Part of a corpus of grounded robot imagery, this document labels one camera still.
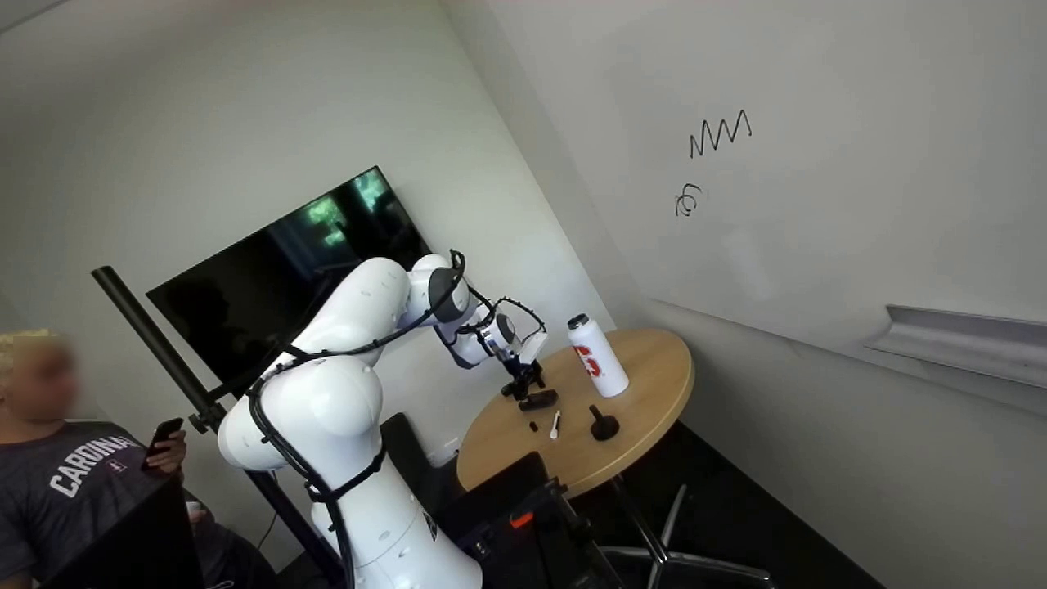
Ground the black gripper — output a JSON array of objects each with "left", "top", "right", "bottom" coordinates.
[{"left": 500, "top": 354, "right": 550, "bottom": 408}]

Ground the white whiteboard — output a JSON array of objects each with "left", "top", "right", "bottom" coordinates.
[{"left": 478, "top": 0, "right": 1047, "bottom": 422}]

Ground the white whiteboard tray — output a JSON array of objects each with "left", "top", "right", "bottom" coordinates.
[{"left": 865, "top": 300, "right": 1047, "bottom": 388}]

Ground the person's left hand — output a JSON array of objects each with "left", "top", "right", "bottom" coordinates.
[{"left": 143, "top": 434, "right": 190, "bottom": 477}]

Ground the white bottle with red logo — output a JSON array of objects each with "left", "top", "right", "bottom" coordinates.
[{"left": 564, "top": 312, "right": 633, "bottom": 403}]

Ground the round wooden table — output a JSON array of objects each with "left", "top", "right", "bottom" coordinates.
[{"left": 456, "top": 328, "right": 696, "bottom": 505}]

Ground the black office chair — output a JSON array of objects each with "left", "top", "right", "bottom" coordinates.
[{"left": 460, "top": 451, "right": 620, "bottom": 589}]

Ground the chrome star table base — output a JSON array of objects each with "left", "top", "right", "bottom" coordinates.
[{"left": 602, "top": 485, "right": 780, "bottom": 589}]

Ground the black phone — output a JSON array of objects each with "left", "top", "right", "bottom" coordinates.
[{"left": 148, "top": 416, "right": 187, "bottom": 455}]

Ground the black metal pole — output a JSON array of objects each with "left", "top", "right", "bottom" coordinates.
[{"left": 93, "top": 261, "right": 339, "bottom": 589}]

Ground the black laptop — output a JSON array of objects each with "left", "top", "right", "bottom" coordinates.
[{"left": 43, "top": 477, "right": 207, "bottom": 589}]

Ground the person in grey shirt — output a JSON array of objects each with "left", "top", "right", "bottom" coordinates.
[{"left": 0, "top": 328, "right": 172, "bottom": 584}]

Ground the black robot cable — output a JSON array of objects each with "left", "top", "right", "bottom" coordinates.
[{"left": 242, "top": 248, "right": 550, "bottom": 548}]

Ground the black wall television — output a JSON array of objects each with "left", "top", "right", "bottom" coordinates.
[{"left": 143, "top": 163, "right": 431, "bottom": 403}]

